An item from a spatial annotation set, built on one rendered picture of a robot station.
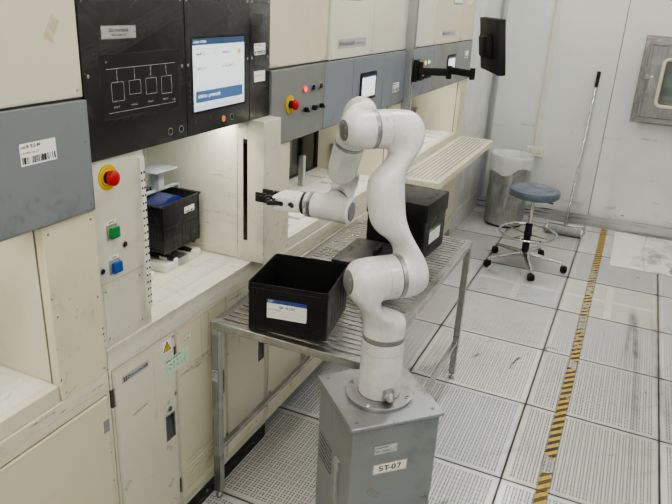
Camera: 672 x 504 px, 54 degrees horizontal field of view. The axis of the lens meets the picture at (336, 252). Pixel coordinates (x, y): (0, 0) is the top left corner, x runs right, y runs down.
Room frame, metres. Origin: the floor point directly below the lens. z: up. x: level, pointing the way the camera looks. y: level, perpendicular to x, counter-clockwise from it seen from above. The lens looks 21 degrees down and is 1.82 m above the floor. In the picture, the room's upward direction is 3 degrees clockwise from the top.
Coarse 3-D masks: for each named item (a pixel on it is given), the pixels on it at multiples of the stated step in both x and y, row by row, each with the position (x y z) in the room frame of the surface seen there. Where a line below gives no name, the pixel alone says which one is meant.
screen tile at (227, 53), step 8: (224, 48) 2.13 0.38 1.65; (232, 48) 2.17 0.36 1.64; (224, 56) 2.13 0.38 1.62; (232, 56) 2.17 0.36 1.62; (240, 56) 2.21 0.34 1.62; (240, 64) 2.21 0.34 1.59; (224, 72) 2.13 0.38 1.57; (232, 72) 2.17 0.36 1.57; (240, 72) 2.21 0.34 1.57; (224, 80) 2.13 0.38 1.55; (232, 80) 2.17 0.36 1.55
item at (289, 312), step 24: (288, 264) 2.21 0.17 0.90; (312, 264) 2.19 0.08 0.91; (336, 264) 2.16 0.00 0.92; (264, 288) 1.94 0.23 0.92; (288, 288) 1.92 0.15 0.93; (312, 288) 2.19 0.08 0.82; (336, 288) 1.99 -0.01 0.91; (264, 312) 1.94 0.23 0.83; (288, 312) 1.92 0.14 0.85; (312, 312) 1.90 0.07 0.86; (336, 312) 2.01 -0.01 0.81; (312, 336) 1.90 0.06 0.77
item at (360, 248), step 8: (360, 240) 2.60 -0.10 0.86; (368, 240) 2.60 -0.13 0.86; (344, 248) 2.49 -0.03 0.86; (352, 248) 2.50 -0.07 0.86; (360, 248) 2.50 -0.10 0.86; (368, 248) 2.51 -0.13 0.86; (376, 248) 2.43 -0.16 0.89; (384, 248) 2.52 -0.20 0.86; (392, 248) 2.52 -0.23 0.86; (336, 256) 2.40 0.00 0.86; (344, 256) 2.41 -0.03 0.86; (352, 256) 2.41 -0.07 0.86; (360, 256) 2.41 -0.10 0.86; (368, 256) 2.42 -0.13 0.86
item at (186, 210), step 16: (160, 176) 2.25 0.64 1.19; (176, 192) 2.35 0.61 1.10; (192, 192) 2.32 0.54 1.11; (160, 208) 2.12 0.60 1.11; (176, 208) 2.20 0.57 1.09; (192, 208) 2.28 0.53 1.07; (160, 224) 2.13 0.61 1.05; (176, 224) 2.19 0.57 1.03; (192, 224) 2.28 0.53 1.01; (160, 240) 2.13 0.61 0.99; (176, 240) 2.19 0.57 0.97; (192, 240) 2.28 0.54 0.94
